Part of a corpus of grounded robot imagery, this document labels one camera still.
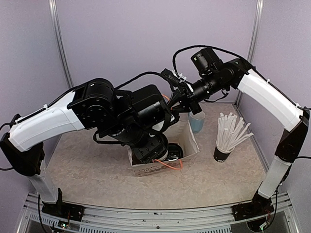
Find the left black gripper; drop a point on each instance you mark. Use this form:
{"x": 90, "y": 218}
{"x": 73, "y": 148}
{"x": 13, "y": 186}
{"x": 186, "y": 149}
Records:
{"x": 146, "y": 155}

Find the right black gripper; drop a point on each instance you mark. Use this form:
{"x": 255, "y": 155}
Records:
{"x": 193, "y": 102}

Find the white paper coffee cup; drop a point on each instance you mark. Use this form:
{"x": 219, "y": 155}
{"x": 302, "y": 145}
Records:
{"x": 173, "y": 153}

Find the white paper takeout bag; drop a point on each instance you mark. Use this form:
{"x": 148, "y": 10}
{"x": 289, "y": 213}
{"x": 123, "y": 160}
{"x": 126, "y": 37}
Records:
{"x": 182, "y": 147}

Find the black cup holding straws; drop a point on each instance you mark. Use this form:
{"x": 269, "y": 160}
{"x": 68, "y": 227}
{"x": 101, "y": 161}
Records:
{"x": 221, "y": 155}

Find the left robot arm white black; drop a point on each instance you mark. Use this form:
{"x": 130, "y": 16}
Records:
{"x": 137, "y": 119}

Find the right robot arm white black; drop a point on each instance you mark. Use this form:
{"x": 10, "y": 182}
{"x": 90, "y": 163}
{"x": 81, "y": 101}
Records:
{"x": 240, "y": 74}

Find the blue translucent plastic cup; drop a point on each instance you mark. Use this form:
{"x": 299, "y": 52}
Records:
{"x": 196, "y": 121}

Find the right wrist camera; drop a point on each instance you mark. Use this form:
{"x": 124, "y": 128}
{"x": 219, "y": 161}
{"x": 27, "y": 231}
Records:
{"x": 173, "y": 80}

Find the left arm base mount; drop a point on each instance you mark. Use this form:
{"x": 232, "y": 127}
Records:
{"x": 65, "y": 210}

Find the aluminium front rail frame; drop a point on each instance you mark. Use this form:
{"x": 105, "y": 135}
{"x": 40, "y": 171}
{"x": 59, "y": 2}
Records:
{"x": 214, "y": 219}

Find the right aluminium corner post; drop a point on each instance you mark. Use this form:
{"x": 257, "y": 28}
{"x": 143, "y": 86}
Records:
{"x": 255, "y": 30}

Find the aluminium corner post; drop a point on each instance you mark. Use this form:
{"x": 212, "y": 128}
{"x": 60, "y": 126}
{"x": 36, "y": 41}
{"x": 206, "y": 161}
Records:
{"x": 59, "y": 42}
{"x": 255, "y": 30}

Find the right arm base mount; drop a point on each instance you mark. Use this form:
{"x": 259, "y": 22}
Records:
{"x": 247, "y": 210}

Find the left aluminium corner post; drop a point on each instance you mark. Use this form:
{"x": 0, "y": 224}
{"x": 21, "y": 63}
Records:
{"x": 59, "y": 42}

